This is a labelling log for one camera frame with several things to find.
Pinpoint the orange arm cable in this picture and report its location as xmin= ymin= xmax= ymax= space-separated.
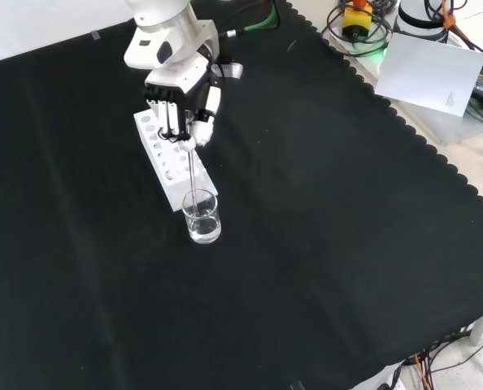
xmin=439 ymin=0 xmax=459 ymax=33

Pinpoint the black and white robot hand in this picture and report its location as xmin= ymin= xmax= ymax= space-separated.
xmin=143 ymin=55 xmax=223 ymax=154

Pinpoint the clear glass rod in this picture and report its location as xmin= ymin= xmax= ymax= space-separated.
xmin=185 ymin=146 xmax=200 ymax=217

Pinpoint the yellow stop button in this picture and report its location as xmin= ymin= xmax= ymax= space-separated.
xmin=342 ymin=0 xmax=374 ymax=38

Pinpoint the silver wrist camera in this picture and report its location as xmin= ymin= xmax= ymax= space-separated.
xmin=218 ymin=60 xmax=245 ymax=81

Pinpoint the pale board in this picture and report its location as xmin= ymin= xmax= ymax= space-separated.
xmin=374 ymin=32 xmax=483 ymax=119

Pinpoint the white test tube rack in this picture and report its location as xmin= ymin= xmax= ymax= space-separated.
xmin=133 ymin=108 xmax=219 ymax=213

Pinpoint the clear glass beaker with water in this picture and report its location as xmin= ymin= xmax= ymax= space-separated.
xmin=181 ymin=189 xmax=223 ymax=245

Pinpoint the black bench cloth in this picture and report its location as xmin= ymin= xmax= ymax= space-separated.
xmin=0 ymin=0 xmax=483 ymax=390

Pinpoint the green cable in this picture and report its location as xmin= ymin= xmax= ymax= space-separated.
xmin=224 ymin=0 xmax=282 ymax=38

